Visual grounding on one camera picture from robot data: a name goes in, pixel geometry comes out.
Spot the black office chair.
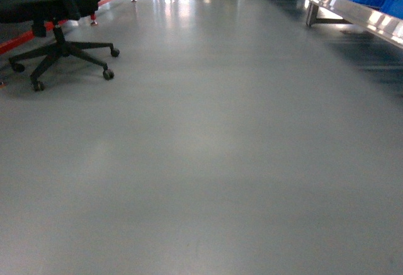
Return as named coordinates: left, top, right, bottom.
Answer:
left=1, top=0, right=120, bottom=91

